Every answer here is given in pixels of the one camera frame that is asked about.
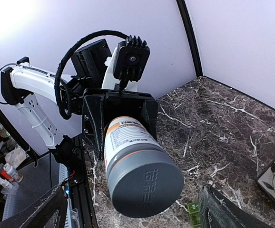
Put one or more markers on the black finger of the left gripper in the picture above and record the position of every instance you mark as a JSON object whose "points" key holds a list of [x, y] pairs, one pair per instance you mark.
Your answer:
{"points": [[149, 116], [93, 123]]}

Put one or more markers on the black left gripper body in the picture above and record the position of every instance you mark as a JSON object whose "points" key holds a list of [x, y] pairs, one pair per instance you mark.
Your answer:
{"points": [[116, 104]]}

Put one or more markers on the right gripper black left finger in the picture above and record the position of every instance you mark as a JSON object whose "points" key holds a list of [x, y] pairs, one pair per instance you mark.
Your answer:
{"points": [[51, 205]]}

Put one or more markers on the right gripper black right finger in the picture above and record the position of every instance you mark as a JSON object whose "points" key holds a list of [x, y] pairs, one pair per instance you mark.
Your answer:
{"points": [[216, 211]]}

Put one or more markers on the green pill organizer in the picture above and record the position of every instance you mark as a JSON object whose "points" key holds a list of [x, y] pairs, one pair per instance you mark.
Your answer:
{"points": [[193, 210]]}

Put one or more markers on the orange grey-capped pill bottle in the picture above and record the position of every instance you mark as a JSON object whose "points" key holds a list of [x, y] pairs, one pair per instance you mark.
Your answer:
{"points": [[142, 179]]}

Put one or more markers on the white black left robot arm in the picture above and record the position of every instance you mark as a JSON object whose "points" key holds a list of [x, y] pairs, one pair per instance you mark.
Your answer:
{"points": [[20, 85]]}

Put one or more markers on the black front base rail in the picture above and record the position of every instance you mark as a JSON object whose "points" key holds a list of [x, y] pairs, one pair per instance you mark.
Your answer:
{"points": [[79, 189]]}

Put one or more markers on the black left corner post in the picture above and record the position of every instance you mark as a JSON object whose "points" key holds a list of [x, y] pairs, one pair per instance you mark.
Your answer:
{"points": [[188, 26]]}

